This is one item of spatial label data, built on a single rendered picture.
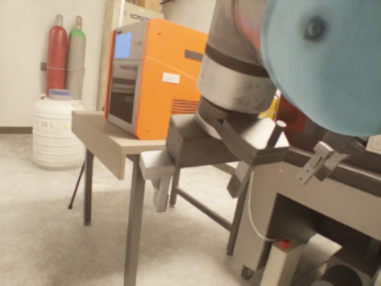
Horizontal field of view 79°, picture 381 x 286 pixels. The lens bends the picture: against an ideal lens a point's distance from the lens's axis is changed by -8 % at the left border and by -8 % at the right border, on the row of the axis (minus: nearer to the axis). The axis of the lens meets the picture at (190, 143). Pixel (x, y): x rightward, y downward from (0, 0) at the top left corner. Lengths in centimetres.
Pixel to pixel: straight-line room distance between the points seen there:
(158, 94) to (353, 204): 78
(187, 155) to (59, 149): 221
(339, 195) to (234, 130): 79
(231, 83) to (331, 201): 82
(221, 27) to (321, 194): 86
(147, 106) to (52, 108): 160
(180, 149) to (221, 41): 12
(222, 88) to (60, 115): 219
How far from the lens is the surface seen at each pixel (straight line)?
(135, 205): 97
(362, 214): 99
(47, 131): 245
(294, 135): 117
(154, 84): 90
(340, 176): 101
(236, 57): 24
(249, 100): 26
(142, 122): 90
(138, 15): 392
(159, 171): 31
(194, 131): 29
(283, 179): 109
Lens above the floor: 92
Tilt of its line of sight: 13 degrees down
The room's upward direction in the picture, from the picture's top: 9 degrees clockwise
